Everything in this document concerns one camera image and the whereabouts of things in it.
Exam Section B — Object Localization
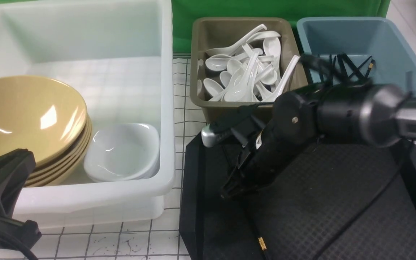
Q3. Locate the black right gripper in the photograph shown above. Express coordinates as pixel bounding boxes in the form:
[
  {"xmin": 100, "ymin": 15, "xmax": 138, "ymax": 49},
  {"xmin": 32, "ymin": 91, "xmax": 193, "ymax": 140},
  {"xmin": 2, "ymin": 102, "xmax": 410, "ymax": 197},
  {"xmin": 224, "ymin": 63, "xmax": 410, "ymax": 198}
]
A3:
[{"xmin": 221, "ymin": 120, "xmax": 318, "ymax": 199}]

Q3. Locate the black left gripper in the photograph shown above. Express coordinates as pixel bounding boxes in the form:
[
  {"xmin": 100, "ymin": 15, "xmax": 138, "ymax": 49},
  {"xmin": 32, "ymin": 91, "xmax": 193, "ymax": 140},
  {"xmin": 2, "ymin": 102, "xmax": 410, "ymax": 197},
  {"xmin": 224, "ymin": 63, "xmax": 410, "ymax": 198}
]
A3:
[{"xmin": 0, "ymin": 149, "xmax": 42, "ymax": 260}]

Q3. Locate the tan noodle bowl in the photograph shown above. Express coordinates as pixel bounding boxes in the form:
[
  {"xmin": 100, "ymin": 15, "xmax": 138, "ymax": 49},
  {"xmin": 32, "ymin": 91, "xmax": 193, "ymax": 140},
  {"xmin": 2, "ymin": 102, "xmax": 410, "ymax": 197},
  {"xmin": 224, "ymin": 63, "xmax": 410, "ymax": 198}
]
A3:
[{"xmin": 0, "ymin": 75, "xmax": 87, "ymax": 166}]

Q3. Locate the white square sauce dish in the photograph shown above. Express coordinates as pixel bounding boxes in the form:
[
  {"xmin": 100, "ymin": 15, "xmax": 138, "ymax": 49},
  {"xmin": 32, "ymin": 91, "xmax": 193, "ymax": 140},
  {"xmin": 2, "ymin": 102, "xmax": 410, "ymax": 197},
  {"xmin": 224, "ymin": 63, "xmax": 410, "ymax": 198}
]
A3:
[{"xmin": 83, "ymin": 123, "xmax": 160, "ymax": 182}]

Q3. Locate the white ceramic soup spoon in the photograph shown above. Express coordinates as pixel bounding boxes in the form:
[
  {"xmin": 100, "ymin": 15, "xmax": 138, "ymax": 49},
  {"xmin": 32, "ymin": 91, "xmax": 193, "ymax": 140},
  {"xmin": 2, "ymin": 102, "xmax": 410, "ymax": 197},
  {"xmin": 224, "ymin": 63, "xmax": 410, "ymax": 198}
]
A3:
[{"xmin": 223, "ymin": 50, "xmax": 260, "ymax": 102}]

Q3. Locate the black chopstick gold band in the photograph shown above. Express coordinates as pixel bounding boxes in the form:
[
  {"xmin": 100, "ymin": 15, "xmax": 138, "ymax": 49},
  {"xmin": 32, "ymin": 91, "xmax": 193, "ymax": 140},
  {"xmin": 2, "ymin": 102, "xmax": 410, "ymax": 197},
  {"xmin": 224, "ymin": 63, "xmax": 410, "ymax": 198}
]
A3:
[{"xmin": 364, "ymin": 59, "xmax": 375, "ymax": 79}]

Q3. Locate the bottom stacked tan bowl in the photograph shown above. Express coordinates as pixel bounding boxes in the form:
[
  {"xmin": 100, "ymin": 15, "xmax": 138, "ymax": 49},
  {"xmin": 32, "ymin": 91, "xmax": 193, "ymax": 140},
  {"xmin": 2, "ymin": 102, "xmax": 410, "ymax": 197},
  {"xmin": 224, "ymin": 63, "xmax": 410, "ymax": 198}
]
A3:
[{"xmin": 24, "ymin": 139, "xmax": 91, "ymax": 188}]

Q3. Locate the white spoon left bowl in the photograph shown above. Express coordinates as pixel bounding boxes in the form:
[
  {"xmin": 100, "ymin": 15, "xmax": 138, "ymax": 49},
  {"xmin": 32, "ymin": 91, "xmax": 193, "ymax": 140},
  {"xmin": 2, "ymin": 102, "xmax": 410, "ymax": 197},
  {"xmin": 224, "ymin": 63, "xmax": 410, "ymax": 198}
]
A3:
[{"xmin": 205, "ymin": 52, "xmax": 249, "ymax": 72}]

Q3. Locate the white spoon right leaning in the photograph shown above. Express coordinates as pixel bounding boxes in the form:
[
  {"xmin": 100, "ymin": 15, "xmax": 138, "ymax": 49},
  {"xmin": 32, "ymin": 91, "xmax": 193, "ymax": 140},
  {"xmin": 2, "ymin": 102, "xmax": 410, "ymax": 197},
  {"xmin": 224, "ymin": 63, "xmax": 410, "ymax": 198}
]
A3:
[{"xmin": 262, "ymin": 55, "xmax": 300, "ymax": 102}]

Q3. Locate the white spoon lower left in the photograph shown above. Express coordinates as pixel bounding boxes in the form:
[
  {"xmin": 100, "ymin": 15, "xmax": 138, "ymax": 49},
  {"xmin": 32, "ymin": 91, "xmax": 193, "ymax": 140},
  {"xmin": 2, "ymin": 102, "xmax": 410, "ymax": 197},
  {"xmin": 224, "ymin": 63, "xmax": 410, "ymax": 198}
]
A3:
[{"xmin": 203, "ymin": 78, "xmax": 225, "ymax": 101}]

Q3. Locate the black serving tray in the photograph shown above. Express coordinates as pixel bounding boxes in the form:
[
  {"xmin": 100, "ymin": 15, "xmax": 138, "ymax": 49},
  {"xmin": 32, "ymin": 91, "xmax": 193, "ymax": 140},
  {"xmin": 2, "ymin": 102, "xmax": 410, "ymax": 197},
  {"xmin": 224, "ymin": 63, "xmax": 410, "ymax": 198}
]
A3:
[{"xmin": 179, "ymin": 136, "xmax": 416, "ymax": 260}]

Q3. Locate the olive plastic spoon bin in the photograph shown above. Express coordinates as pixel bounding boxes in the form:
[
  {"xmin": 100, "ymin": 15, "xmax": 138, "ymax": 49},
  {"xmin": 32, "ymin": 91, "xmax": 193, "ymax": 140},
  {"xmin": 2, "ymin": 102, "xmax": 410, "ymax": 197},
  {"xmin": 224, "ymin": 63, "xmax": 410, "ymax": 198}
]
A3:
[{"xmin": 190, "ymin": 17, "xmax": 308, "ymax": 123}]

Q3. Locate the white dish in bin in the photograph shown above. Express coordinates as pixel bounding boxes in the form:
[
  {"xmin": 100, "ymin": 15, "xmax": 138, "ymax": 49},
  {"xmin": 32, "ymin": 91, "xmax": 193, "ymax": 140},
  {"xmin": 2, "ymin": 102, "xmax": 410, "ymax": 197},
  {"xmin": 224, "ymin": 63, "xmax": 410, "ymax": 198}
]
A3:
[{"xmin": 83, "ymin": 138, "xmax": 160, "ymax": 182}]

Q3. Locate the black chopstick in bin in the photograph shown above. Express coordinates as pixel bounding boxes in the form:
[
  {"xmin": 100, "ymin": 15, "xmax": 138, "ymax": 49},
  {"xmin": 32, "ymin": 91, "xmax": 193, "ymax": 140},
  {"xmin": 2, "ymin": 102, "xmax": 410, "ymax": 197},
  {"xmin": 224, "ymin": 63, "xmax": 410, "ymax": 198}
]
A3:
[
  {"xmin": 337, "ymin": 53, "xmax": 351, "ymax": 82},
  {"xmin": 348, "ymin": 55, "xmax": 372, "ymax": 79},
  {"xmin": 317, "ymin": 55, "xmax": 325, "ymax": 83},
  {"xmin": 341, "ymin": 53, "xmax": 365, "ymax": 80}
]

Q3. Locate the white spoon upright right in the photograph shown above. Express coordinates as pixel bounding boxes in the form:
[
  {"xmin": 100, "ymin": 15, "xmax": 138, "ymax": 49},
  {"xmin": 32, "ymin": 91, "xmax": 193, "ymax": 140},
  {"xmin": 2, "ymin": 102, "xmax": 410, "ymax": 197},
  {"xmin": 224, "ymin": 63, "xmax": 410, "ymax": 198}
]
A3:
[{"xmin": 263, "ymin": 38, "xmax": 282, "ymax": 91}]

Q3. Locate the large white plastic bin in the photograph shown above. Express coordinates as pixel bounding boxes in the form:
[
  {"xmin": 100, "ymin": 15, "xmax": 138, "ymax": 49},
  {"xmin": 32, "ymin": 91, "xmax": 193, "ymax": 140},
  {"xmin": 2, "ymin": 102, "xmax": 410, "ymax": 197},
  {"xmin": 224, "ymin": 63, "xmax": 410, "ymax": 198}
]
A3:
[{"xmin": 0, "ymin": 0, "xmax": 175, "ymax": 228}]

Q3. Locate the blue plastic chopstick bin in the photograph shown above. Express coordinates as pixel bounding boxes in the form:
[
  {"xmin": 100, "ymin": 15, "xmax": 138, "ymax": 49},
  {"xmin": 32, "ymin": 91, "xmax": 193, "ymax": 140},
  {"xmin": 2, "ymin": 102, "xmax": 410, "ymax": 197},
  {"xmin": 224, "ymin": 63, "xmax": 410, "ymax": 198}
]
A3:
[{"xmin": 296, "ymin": 17, "xmax": 416, "ymax": 96}]

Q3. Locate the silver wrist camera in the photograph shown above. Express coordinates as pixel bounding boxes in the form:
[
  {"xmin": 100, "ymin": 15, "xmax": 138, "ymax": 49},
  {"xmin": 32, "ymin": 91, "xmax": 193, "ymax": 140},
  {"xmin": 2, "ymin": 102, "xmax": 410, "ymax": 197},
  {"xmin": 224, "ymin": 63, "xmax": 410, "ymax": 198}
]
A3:
[{"xmin": 201, "ymin": 104, "xmax": 263, "ymax": 148}]

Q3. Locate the white spoon long handle top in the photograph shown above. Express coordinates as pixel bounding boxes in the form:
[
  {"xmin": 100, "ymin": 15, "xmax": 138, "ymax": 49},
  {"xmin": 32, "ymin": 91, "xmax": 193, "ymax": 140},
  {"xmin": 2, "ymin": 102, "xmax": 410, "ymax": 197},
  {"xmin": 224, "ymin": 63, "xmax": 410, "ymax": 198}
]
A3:
[{"xmin": 206, "ymin": 24, "xmax": 267, "ymax": 57}]

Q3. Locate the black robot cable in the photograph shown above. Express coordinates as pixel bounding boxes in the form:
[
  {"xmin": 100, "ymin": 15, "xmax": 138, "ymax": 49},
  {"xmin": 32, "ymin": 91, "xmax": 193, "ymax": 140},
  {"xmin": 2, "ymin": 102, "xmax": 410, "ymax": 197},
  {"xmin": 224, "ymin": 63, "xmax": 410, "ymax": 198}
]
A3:
[{"xmin": 309, "ymin": 144, "xmax": 411, "ymax": 260}]

